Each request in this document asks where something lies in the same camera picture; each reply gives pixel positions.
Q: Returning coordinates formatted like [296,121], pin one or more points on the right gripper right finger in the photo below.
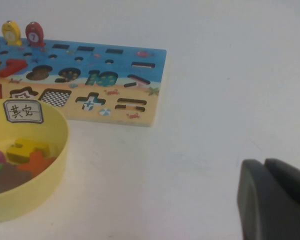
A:
[290,180]

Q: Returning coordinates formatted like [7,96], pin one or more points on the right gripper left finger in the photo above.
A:
[270,212]

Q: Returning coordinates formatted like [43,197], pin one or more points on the colourful wooden puzzle board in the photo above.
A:
[120,87]

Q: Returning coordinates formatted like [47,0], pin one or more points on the yellow plastic bowl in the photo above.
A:
[52,180]

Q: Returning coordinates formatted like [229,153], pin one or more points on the orange star piece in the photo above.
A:
[37,162]

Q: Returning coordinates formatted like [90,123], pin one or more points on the yellow equals sign piece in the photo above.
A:
[25,147]

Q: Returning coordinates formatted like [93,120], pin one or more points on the brown wooden shape piece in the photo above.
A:
[7,180]

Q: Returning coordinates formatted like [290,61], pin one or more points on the red fish piece number seven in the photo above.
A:
[34,36]

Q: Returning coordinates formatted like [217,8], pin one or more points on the yellow fish piece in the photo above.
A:
[11,35]

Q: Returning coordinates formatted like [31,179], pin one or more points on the white label reading 其它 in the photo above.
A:
[22,111]

